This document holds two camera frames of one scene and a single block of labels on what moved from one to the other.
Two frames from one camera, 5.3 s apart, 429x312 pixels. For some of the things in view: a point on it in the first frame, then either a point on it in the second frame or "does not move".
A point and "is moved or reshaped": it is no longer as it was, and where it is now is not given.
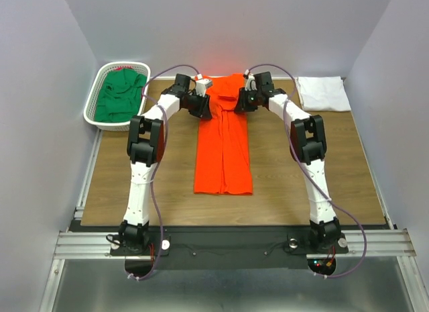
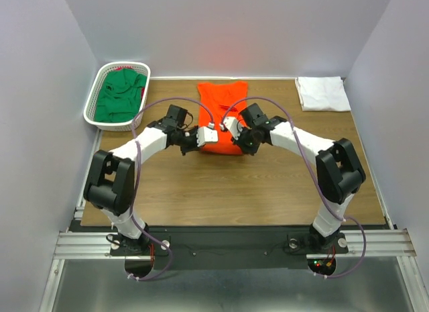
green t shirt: x=119 y=96 does not move
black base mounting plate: x=225 y=247 does not move
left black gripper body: x=194 y=104 to x=187 y=140
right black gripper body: x=253 y=100 to x=248 y=141
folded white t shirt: x=323 y=93 does not move
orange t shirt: x=223 y=160 is moved or reshaped
